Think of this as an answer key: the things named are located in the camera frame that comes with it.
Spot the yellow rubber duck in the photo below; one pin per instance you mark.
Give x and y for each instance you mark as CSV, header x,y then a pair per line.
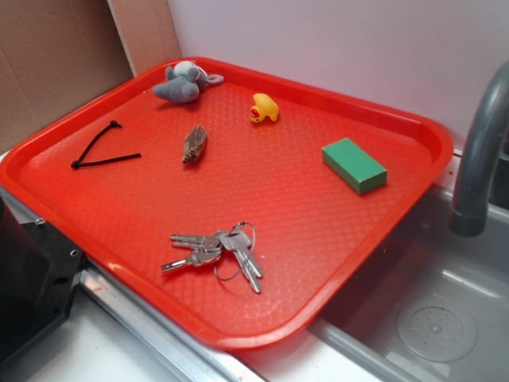
x,y
264,106

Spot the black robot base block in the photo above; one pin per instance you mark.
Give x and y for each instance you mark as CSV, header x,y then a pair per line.
x,y
40,269

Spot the red plastic tray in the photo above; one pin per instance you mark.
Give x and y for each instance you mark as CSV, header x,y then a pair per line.
x,y
110,176

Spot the silver key bunch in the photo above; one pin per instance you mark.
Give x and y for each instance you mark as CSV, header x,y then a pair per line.
x,y
240,241

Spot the brown seashell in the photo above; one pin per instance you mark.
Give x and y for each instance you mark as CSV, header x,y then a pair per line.
x,y
194,144

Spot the green rectangular block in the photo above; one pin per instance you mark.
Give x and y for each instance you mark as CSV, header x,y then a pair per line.
x,y
354,165

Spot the grey plush elephant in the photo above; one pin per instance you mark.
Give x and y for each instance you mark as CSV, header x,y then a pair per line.
x,y
185,81

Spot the grey plastic sink basin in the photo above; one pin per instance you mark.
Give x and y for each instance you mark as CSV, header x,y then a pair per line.
x,y
427,305

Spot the grey sink faucet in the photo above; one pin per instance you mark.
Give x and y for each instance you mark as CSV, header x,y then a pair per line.
x,y
482,178

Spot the brown cardboard panel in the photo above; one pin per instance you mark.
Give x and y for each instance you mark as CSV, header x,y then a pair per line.
x,y
57,56

